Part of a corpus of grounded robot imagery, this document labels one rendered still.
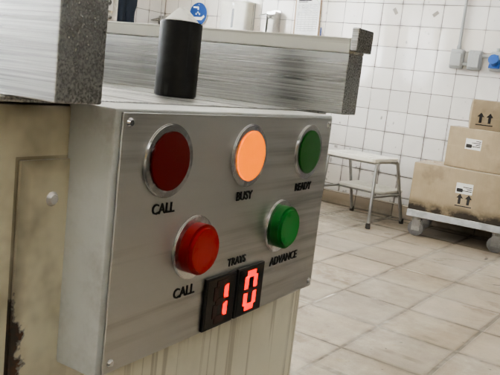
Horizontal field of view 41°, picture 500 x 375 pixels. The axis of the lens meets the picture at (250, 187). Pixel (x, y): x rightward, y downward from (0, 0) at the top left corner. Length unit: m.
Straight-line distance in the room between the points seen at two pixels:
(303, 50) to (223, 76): 0.08
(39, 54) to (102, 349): 0.15
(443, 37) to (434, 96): 0.40
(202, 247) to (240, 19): 5.11
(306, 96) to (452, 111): 4.18
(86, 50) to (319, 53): 0.28
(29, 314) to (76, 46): 0.14
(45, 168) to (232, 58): 0.29
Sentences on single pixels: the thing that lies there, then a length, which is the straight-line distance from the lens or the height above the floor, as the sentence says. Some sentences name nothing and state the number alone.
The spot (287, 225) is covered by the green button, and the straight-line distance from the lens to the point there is 0.46.
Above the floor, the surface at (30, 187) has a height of 0.80.
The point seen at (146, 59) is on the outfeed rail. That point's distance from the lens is 0.65.
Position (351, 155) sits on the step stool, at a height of 0.44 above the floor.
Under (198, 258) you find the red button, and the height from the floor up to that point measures 0.76.
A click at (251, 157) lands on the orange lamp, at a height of 0.81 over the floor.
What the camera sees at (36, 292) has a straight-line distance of 0.35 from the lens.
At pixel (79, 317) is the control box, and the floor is 0.73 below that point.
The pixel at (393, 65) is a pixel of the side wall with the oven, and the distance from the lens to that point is 4.89.
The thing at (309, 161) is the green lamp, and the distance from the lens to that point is 0.49.
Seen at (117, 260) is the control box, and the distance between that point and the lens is 0.34.
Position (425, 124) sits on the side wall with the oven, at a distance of 4.77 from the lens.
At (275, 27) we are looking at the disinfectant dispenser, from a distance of 5.33.
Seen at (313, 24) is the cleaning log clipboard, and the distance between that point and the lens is 5.21.
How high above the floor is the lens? 0.86
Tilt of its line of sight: 9 degrees down
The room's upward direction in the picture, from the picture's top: 7 degrees clockwise
